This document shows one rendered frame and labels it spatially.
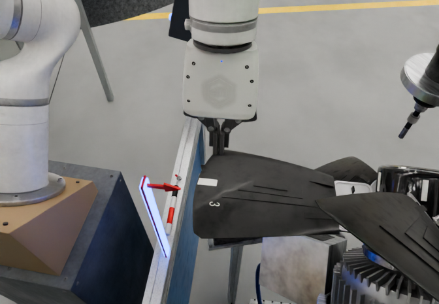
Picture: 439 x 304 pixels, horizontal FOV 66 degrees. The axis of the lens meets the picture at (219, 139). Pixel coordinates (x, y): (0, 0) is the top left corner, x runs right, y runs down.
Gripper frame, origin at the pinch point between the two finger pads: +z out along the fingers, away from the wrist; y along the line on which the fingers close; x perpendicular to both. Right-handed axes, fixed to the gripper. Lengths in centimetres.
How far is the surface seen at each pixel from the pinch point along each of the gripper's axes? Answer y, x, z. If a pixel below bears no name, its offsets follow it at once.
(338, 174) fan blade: 25.6, 18.9, 20.1
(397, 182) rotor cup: 27.1, -1.6, 4.1
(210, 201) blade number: -0.8, -4.6, 8.9
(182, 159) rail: -14, 36, 33
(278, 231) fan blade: 10.0, -7.8, 10.4
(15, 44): -157, 167, 52
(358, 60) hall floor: 87, 219, 66
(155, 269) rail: -14.6, 4.1, 41.7
